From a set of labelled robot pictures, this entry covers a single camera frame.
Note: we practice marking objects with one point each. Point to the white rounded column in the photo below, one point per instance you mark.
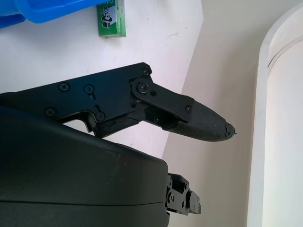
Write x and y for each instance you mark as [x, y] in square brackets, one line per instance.
[284, 118]

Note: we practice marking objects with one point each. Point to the blue plastic tray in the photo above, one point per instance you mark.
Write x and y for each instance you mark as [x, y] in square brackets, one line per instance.
[47, 11]

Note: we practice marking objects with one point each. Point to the green carton box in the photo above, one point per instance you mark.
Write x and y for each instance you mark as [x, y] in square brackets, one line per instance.
[111, 21]

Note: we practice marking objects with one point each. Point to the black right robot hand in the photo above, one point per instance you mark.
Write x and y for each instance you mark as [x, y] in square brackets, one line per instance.
[71, 177]

